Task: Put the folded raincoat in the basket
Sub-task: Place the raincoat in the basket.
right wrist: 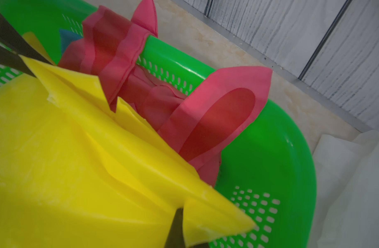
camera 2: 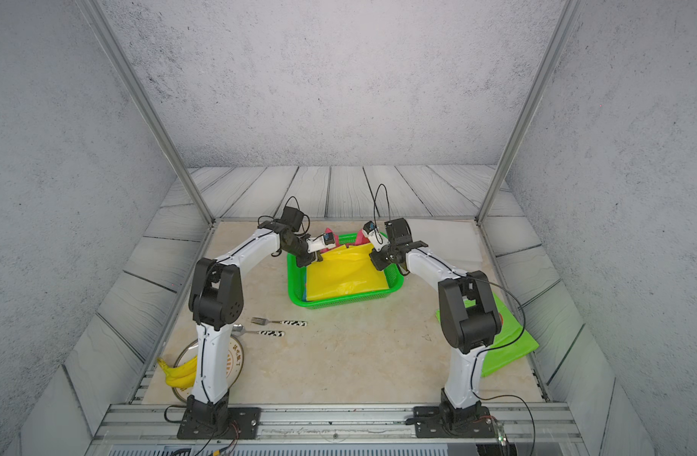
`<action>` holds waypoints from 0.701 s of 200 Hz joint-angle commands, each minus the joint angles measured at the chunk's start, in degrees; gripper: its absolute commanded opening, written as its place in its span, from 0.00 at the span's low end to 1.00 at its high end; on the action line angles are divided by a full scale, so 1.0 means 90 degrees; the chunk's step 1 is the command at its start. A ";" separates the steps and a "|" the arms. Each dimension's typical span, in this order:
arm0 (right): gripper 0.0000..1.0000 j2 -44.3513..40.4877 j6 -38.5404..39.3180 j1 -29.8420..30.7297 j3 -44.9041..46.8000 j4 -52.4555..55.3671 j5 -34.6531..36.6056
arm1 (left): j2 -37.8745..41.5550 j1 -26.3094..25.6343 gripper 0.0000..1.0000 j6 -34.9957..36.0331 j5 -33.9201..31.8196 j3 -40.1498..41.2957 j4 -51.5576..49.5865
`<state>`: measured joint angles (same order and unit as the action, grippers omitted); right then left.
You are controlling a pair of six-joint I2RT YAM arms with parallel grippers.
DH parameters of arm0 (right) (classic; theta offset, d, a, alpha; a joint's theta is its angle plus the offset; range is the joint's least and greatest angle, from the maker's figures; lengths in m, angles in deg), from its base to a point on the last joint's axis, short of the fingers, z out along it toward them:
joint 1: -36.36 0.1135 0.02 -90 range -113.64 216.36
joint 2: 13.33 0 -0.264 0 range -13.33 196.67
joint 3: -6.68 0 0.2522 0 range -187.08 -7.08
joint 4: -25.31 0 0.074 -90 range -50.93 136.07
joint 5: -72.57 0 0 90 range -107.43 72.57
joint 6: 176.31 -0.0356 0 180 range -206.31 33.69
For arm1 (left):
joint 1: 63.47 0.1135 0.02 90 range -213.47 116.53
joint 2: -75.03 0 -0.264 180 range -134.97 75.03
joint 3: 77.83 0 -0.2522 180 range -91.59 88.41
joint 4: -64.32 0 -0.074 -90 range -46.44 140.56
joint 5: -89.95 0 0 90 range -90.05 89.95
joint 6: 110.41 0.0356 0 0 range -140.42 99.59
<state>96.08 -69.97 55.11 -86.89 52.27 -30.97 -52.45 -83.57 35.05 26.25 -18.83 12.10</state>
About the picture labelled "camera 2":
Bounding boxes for yellow bananas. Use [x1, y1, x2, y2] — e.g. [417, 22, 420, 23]
[156, 357, 198, 390]

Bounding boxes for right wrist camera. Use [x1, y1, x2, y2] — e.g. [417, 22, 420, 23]
[384, 218, 413, 246]

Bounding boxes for green plastic basket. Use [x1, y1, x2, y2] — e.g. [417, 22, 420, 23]
[287, 255, 405, 309]

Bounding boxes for metal corner post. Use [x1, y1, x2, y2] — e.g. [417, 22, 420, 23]
[476, 0, 582, 227]
[77, 0, 215, 226]

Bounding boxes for spoon with zebra handle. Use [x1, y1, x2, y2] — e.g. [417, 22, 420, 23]
[232, 324, 285, 337]

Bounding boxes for aluminium front rail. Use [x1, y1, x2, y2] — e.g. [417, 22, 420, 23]
[90, 402, 588, 455]

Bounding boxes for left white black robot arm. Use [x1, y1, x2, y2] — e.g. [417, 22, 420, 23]
[189, 220, 336, 407]

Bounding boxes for left metal corner post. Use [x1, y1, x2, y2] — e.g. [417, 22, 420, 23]
[77, 0, 215, 226]

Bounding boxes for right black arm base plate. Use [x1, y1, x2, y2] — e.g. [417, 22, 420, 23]
[405, 401, 496, 439]

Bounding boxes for fork with zebra handle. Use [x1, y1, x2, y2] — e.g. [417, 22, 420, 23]
[251, 317, 308, 327]

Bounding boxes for green frog folded raincoat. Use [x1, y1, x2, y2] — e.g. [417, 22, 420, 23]
[438, 279, 538, 376]

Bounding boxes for yellow raincoat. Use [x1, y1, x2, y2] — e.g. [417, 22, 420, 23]
[305, 243, 389, 302]

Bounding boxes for pink bunny raincoat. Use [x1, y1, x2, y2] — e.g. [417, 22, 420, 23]
[320, 228, 370, 254]

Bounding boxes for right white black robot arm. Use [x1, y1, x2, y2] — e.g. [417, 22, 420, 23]
[362, 218, 502, 415]

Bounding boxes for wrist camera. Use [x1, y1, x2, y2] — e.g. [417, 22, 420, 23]
[279, 204, 310, 235]
[384, 218, 413, 246]

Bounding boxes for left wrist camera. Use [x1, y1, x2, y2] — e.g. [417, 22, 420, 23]
[279, 204, 310, 235]

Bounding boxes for right metal corner post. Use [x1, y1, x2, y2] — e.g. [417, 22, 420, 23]
[476, 0, 582, 227]

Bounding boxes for white folded raincoat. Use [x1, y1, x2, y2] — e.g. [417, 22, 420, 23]
[408, 220, 483, 271]

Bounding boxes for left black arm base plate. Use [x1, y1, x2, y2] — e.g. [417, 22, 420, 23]
[177, 396, 262, 440]

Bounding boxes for round patterned plate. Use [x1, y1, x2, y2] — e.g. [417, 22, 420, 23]
[172, 337, 244, 403]

